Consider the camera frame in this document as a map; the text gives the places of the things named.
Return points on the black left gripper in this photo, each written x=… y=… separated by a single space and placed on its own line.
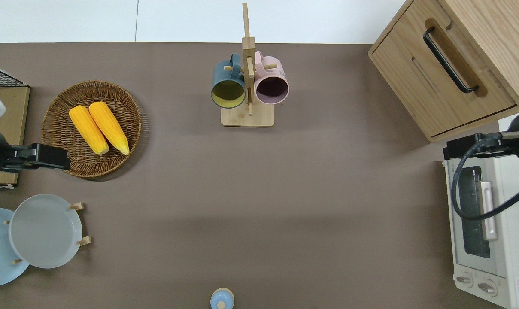
x=19 y=158

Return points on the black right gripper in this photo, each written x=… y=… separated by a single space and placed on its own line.
x=504 y=146

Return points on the pink mug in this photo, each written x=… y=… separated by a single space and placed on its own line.
x=280 y=75

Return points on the round wicker basket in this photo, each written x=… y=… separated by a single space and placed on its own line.
x=62 y=111

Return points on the yellow corn cob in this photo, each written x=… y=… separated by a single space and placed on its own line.
x=89 y=130
x=109 y=126

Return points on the grey plate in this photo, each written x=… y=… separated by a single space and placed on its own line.
x=44 y=231

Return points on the wooden cabinet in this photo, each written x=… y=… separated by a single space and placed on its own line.
x=414 y=77

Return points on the wooden plate rack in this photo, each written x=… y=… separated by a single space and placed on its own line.
x=80 y=241

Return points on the white toaster oven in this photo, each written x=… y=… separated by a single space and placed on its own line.
x=517 y=240

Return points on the silver oven knob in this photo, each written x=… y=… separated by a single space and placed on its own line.
x=487 y=288
x=464 y=280

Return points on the brown table mat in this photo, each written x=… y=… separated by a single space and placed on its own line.
x=285 y=193

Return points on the dark teal mug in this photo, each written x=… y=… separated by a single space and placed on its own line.
x=225 y=71

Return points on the wooden mug tree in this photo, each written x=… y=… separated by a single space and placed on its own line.
x=247 y=118

